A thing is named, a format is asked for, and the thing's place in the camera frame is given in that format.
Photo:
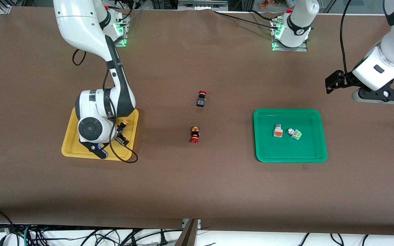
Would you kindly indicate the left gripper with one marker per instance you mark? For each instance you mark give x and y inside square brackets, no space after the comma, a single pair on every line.
[345,80]

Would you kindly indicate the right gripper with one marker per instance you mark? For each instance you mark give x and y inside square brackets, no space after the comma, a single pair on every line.
[118,133]

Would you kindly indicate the yellow capped push button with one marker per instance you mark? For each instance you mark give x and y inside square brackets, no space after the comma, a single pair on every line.
[125,122]

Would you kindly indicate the green button white body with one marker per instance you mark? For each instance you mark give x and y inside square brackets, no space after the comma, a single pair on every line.
[295,135]

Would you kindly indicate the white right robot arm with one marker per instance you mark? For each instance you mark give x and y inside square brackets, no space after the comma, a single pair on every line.
[80,24]

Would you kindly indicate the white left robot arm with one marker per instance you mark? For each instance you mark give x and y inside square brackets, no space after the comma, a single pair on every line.
[299,20]

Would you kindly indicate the yellow plastic tray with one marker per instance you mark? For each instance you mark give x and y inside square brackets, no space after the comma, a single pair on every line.
[67,143]

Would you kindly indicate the red button orange topped body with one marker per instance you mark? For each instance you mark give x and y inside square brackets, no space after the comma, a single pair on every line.
[194,135]

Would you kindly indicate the green plastic tray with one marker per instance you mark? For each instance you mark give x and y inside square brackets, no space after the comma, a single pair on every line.
[303,150]

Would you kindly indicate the orange button white body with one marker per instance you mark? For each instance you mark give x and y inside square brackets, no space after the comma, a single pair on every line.
[278,131]

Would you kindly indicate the red button black body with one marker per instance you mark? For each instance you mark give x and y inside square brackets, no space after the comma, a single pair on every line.
[201,101]

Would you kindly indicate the brown table cover cloth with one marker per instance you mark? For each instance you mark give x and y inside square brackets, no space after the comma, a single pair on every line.
[197,188]

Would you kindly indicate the wooden beam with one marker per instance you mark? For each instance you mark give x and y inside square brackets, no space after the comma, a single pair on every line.
[187,235]

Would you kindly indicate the small white bracket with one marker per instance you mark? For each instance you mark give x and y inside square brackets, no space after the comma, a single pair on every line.
[198,223]

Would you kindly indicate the grey metal rail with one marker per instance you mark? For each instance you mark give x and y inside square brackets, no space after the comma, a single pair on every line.
[202,4]

